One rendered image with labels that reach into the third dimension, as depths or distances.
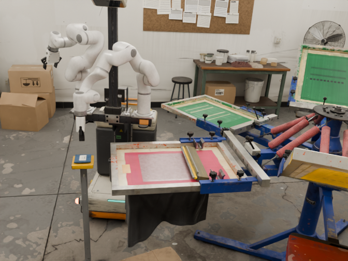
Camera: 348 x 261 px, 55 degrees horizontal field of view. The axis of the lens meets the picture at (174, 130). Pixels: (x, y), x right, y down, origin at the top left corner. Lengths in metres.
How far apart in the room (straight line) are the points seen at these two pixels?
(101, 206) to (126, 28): 3.34
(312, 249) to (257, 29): 5.08
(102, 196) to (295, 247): 1.99
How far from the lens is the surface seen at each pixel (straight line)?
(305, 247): 1.45
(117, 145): 2.31
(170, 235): 3.07
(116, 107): 2.44
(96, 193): 3.09
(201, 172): 2.01
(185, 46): 5.84
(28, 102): 5.06
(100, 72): 2.06
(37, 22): 5.75
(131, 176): 2.01
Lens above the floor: 1.99
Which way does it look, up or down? 23 degrees down
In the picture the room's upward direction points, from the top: 4 degrees clockwise
